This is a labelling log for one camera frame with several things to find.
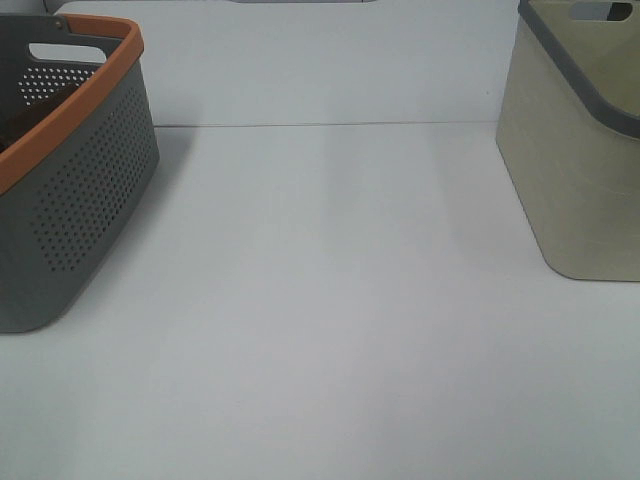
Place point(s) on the brown towel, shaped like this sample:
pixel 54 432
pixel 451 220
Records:
pixel 15 127

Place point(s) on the grey basket with orange rim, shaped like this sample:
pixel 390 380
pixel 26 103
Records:
pixel 71 183

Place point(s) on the beige basket with grey rim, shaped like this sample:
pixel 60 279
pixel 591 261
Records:
pixel 568 133

